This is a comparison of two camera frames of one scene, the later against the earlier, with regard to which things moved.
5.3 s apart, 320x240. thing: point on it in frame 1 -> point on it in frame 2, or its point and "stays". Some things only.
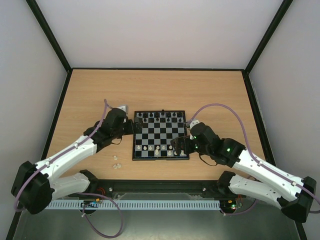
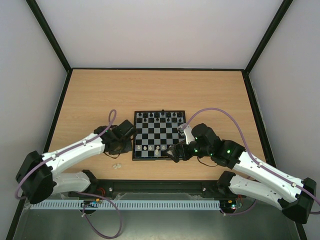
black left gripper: [138, 127] -> [128, 148]
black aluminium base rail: [158, 190] stays
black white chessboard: [159, 127] stays
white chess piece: [116, 166] stays
